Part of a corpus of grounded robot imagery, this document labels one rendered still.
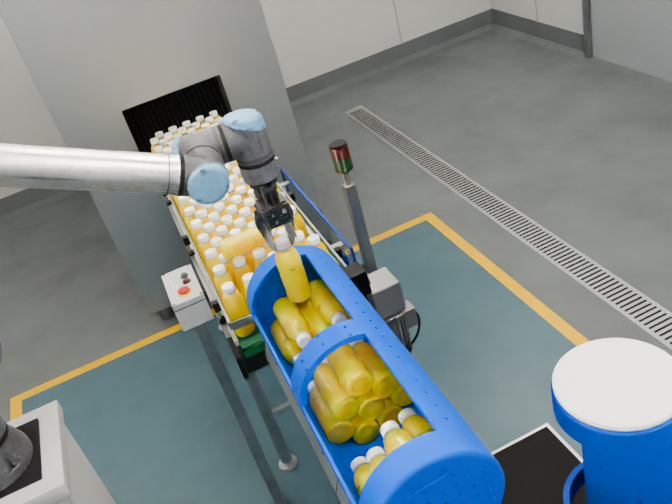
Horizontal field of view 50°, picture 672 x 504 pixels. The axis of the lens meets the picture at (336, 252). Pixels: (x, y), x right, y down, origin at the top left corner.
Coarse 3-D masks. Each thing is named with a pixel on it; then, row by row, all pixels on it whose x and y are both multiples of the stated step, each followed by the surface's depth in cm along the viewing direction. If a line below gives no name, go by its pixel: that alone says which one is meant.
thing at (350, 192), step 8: (344, 184) 250; (352, 184) 249; (344, 192) 251; (352, 192) 249; (352, 200) 251; (352, 208) 252; (360, 208) 253; (352, 216) 255; (360, 216) 255; (360, 224) 256; (360, 232) 258; (360, 240) 259; (368, 240) 261; (360, 248) 263; (368, 248) 262; (368, 256) 264; (368, 264) 265; (368, 272) 267
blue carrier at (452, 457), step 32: (320, 256) 197; (256, 288) 195; (352, 288) 184; (256, 320) 196; (352, 320) 167; (320, 352) 161; (384, 352) 156; (288, 384) 173; (416, 384) 147; (448, 416) 140; (352, 448) 168; (384, 448) 169; (416, 448) 131; (448, 448) 130; (480, 448) 134; (352, 480) 156; (384, 480) 130; (416, 480) 129; (448, 480) 132; (480, 480) 135
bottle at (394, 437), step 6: (390, 432) 144; (396, 432) 143; (402, 432) 143; (408, 432) 144; (384, 438) 146; (390, 438) 143; (396, 438) 142; (402, 438) 142; (408, 438) 142; (384, 444) 144; (390, 444) 142; (396, 444) 141; (390, 450) 141
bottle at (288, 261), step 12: (276, 252) 187; (288, 252) 186; (276, 264) 188; (288, 264) 186; (300, 264) 188; (288, 276) 188; (300, 276) 189; (288, 288) 191; (300, 288) 191; (300, 300) 192
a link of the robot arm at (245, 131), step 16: (240, 112) 166; (256, 112) 165; (224, 128) 164; (240, 128) 162; (256, 128) 163; (240, 144) 164; (256, 144) 165; (240, 160) 167; (256, 160) 166; (272, 160) 169
